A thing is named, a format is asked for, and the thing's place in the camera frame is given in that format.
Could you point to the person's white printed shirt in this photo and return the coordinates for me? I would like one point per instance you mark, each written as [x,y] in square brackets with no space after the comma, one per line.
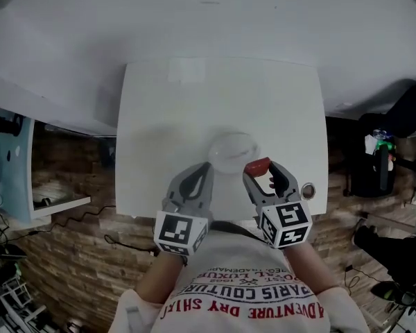
[242,311]

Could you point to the black headset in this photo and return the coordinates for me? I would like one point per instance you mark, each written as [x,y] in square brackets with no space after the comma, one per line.
[5,125]

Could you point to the person's left forearm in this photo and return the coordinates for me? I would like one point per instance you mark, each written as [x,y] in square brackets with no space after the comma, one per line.
[161,279]

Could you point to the white table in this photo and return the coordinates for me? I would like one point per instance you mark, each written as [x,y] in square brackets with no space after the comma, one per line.
[180,116]

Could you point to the white plate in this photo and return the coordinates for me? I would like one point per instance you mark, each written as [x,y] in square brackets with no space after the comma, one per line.
[229,147]

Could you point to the black computer mouse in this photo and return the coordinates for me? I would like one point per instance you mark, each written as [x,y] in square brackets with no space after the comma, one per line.
[7,155]

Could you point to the black mesh office chair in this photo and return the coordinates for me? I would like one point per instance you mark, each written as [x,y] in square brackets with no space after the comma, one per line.
[374,172]

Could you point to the light blue table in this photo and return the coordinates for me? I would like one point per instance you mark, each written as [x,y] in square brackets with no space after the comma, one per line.
[10,186]

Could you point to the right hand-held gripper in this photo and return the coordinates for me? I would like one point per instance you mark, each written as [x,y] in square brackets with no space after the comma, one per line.
[291,220]

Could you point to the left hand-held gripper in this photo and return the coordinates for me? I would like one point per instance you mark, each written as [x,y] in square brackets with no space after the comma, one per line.
[175,231]

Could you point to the white metal frame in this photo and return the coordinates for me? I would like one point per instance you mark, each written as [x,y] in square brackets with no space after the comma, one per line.
[19,300]

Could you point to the person's right forearm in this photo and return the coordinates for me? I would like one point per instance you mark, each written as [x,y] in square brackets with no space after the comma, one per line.
[312,269]

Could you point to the red sausage piece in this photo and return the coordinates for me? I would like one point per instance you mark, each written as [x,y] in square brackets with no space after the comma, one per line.
[256,166]

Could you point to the green plastic bottle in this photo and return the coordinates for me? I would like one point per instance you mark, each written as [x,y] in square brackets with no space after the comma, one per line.
[385,141]

